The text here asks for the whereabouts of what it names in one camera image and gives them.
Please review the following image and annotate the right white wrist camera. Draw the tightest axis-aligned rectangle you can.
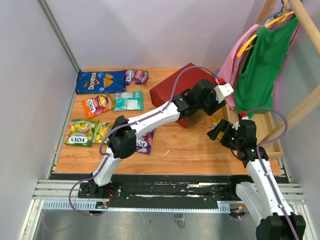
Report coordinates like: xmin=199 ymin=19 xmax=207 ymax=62
xmin=232 ymin=111 xmax=250 ymax=131

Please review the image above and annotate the green shirt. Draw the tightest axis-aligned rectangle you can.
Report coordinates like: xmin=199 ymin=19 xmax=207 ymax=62
xmin=234 ymin=17 xmax=299 ymax=118

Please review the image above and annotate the blue Doritos chip bag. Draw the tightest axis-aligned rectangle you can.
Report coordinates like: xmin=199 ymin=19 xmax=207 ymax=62
xmin=75 ymin=70 xmax=126 ymax=95

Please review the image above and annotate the red brown paper bag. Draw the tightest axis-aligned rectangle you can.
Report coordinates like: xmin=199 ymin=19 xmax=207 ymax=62
xmin=147 ymin=63 xmax=219 ymax=128

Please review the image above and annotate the teal snack packet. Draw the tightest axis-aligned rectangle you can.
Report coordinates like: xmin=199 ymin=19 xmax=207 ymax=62
xmin=113 ymin=90 xmax=144 ymax=112

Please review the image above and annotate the wooden clothes rack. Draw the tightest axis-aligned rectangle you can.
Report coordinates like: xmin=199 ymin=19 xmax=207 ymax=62
xmin=222 ymin=0 xmax=320 ymax=159

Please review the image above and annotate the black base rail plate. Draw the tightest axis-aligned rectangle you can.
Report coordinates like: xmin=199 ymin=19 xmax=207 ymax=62
xmin=32 ymin=173 xmax=306 ymax=214

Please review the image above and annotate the purple snack packet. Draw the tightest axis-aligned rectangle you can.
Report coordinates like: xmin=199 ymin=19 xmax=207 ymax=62
xmin=124 ymin=69 xmax=149 ymax=86
xmin=135 ymin=129 xmax=155 ymax=155

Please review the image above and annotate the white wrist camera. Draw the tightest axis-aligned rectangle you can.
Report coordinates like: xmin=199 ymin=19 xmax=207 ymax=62
xmin=232 ymin=111 xmax=250 ymax=131
xmin=214 ymin=77 xmax=234 ymax=103

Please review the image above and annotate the green snack packet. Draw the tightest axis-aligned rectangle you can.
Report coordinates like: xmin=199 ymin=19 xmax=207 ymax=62
xmin=92 ymin=121 xmax=113 ymax=144
xmin=64 ymin=119 xmax=98 ymax=147

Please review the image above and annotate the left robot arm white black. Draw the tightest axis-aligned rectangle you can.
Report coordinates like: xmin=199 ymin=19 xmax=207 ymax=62
xmin=88 ymin=79 xmax=234 ymax=198

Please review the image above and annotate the purple cable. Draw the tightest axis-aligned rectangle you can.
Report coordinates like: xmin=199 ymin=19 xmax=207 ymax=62
xmin=68 ymin=65 xmax=225 ymax=217
xmin=237 ymin=107 xmax=301 ymax=240

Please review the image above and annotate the yellow snack packet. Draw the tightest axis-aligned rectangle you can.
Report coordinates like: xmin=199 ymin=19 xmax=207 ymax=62
xmin=212 ymin=117 xmax=223 ymax=140

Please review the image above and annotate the grey clothes hanger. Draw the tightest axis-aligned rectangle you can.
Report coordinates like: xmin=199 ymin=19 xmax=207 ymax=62
xmin=257 ymin=0 xmax=292 ymax=25

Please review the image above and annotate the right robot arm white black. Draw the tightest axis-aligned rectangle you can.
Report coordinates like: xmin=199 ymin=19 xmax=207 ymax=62
xmin=207 ymin=117 xmax=306 ymax=240

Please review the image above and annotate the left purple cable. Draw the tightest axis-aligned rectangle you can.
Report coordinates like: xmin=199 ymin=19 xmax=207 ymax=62
xmin=68 ymin=65 xmax=225 ymax=217

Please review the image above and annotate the yellow clothes hanger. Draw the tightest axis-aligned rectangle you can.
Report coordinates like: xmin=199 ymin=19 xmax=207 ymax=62
xmin=236 ymin=0 xmax=294 ymax=58

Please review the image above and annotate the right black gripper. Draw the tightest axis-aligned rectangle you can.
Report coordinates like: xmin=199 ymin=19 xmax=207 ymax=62
xmin=207 ymin=118 xmax=243 ymax=151

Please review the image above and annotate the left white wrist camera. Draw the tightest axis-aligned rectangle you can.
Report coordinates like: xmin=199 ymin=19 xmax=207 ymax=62
xmin=214 ymin=77 xmax=234 ymax=103

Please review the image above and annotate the pink shirt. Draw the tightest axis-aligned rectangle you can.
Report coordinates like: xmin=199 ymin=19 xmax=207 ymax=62
xmin=216 ymin=23 xmax=302 ymax=111

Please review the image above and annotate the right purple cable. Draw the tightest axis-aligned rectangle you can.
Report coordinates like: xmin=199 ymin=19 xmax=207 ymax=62
xmin=237 ymin=107 xmax=301 ymax=240

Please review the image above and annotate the orange Fox's candy packet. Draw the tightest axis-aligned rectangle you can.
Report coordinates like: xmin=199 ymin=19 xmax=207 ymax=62
xmin=82 ymin=93 xmax=116 ymax=119

